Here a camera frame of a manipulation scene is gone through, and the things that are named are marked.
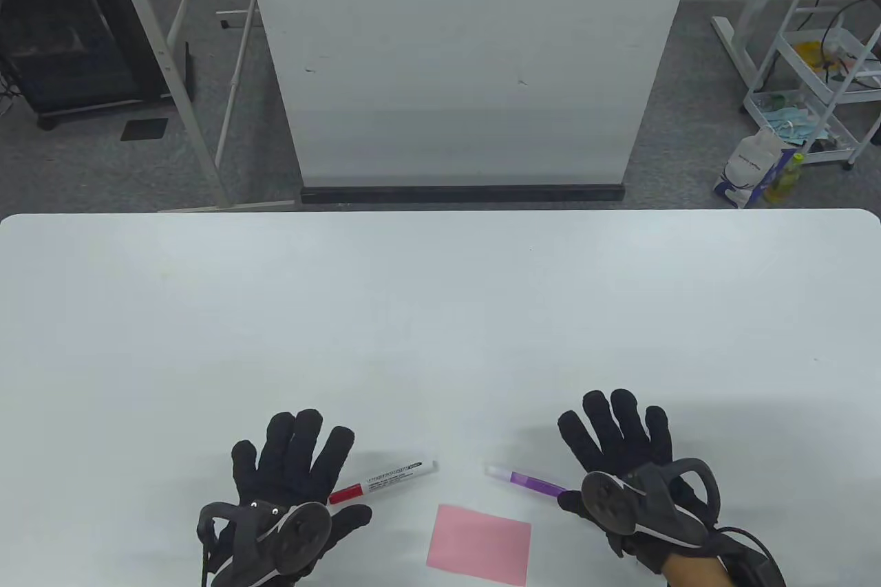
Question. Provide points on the white plastic bag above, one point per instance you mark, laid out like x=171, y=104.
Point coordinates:
x=750, y=164

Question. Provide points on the black right hand controller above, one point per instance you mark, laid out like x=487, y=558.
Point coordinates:
x=612, y=501

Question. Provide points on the pink heart outline paper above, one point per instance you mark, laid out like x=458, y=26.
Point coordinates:
x=478, y=542

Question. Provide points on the black board base bar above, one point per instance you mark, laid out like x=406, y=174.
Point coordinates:
x=461, y=194

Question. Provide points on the person's left hand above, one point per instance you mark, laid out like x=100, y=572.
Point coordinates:
x=289, y=470

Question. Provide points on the white utility cart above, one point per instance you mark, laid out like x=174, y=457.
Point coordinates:
x=798, y=67

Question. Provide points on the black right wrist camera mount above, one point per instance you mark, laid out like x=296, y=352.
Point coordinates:
x=757, y=566

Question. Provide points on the black floor mat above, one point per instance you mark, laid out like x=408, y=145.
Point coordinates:
x=144, y=129

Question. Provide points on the person's right hand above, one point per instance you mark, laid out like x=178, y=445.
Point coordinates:
x=619, y=435

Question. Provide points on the white marker pen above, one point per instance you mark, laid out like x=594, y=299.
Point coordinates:
x=392, y=475

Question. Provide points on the person's right forearm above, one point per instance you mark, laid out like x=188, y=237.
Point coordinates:
x=695, y=573

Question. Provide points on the purple glitter glue pen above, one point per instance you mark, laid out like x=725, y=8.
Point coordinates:
x=530, y=479

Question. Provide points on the white stand leg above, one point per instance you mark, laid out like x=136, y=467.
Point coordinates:
x=733, y=47

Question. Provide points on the white standing board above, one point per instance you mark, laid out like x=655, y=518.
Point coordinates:
x=468, y=64

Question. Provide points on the yellow item on cart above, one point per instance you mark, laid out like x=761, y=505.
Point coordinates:
x=812, y=54

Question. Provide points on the teal cloth pile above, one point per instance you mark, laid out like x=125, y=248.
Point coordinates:
x=791, y=119

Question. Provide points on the yellow bottle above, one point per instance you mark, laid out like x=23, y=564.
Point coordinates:
x=784, y=181

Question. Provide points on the white metal frame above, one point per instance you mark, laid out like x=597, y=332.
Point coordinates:
x=162, y=57

